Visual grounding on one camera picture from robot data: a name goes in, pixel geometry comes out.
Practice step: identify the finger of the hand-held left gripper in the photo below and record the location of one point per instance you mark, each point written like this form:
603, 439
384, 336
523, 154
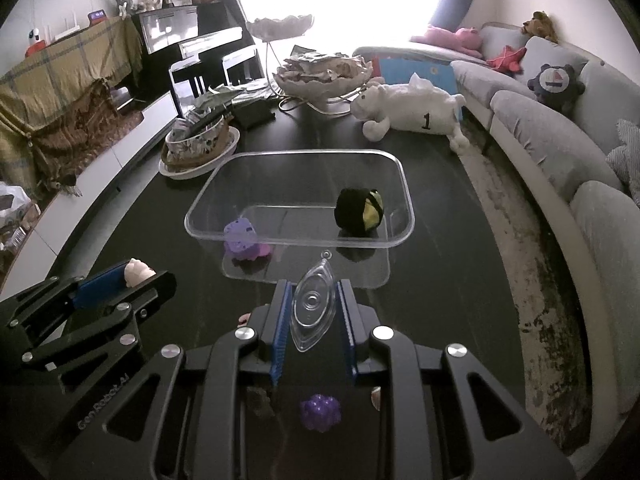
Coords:
100, 325
97, 282

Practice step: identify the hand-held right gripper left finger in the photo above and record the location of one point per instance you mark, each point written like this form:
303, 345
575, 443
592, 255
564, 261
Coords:
280, 332

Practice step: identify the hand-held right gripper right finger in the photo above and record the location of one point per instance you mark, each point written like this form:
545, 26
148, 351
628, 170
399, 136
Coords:
347, 332

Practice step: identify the pale pink pig figure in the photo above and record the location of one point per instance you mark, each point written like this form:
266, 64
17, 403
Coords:
137, 271

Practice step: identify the clear eye-shaped plastic shell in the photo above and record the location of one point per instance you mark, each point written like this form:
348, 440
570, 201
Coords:
312, 305

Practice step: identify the clear plastic container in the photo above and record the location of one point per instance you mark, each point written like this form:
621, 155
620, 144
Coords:
280, 267

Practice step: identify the purple toy grape bunch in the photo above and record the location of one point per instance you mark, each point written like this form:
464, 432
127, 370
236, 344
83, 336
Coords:
320, 412

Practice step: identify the purple toy camera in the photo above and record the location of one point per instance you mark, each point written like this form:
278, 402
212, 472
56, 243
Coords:
240, 237

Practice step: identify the black and green toy ball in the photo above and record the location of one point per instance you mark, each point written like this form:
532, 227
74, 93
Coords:
357, 210

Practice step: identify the black desktop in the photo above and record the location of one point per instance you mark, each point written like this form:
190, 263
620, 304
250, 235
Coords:
450, 270

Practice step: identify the small brown toy football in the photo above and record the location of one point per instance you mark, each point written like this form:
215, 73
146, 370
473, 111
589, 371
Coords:
376, 397

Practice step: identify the dark green toy figure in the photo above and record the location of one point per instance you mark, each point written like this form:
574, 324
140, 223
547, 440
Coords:
261, 401

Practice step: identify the white low cabinet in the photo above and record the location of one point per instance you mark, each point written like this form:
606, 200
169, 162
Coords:
100, 175

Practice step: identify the white plastic bag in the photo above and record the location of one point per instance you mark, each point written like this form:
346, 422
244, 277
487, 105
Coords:
15, 205

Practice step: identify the white plate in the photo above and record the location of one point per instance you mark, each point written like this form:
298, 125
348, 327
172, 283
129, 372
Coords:
200, 172

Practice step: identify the floral ceramic bowl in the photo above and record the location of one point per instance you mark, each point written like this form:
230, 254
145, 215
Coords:
195, 147

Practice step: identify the plaid yellow cloth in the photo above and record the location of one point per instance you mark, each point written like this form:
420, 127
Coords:
55, 95

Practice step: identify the black remote control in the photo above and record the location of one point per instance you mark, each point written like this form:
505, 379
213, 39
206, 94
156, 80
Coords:
205, 121

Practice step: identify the black box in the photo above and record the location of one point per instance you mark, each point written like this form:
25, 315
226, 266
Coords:
252, 114

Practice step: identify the green foil packet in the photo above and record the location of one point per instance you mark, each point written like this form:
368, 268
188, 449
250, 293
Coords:
220, 96

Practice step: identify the white plush sheep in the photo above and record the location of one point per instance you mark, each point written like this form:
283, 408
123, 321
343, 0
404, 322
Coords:
410, 110

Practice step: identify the black dining chair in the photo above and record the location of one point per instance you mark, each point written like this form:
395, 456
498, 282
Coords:
187, 67
240, 60

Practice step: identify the white tiered fruit stand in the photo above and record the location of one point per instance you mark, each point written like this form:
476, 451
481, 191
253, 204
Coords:
320, 87

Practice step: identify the black piano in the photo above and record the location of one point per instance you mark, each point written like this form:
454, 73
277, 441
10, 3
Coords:
165, 30

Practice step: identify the blue board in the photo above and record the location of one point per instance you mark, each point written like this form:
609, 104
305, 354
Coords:
400, 72

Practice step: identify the pile of snack packets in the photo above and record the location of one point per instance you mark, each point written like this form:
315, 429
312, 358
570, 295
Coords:
320, 67

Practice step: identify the blue desk clock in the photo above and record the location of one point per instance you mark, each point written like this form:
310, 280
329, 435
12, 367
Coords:
97, 16

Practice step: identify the grey bunny figurine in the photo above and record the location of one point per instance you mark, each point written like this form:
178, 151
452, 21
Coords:
122, 2

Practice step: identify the grey curved sofa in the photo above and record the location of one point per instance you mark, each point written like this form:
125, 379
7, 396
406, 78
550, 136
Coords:
540, 125

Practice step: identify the pink plush toy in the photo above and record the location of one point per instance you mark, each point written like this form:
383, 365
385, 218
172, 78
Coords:
455, 40

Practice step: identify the red starfish plush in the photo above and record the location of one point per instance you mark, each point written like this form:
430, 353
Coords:
507, 59

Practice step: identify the navy round sailboat cushion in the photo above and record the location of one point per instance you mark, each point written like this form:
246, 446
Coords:
555, 85

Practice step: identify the striped star cushion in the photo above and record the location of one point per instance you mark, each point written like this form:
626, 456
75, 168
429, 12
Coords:
625, 160

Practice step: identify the brown plush toy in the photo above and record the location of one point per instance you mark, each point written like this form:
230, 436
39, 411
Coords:
539, 25

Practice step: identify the red and white camera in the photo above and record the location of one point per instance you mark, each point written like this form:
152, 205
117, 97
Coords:
35, 42

